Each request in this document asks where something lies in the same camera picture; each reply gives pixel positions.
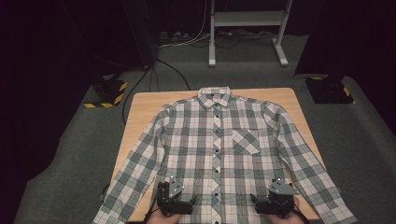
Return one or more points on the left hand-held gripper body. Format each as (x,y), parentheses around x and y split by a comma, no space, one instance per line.
(171,202)

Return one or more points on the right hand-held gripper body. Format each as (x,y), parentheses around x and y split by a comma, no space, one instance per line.
(278,203)

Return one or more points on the plaid button-up shirt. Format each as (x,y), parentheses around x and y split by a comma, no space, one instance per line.
(199,140)

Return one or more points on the black yellow striped stand base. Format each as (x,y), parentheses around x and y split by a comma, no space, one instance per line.
(107,90)
(327,91)

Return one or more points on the power strip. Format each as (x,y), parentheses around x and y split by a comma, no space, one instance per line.
(174,35)

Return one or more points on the dark curtain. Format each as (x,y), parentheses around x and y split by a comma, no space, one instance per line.
(358,37)
(37,77)

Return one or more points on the black stand post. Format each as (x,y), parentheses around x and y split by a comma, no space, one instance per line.
(144,37)

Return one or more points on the white metal desk frame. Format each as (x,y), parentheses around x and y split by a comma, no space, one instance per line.
(249,18)

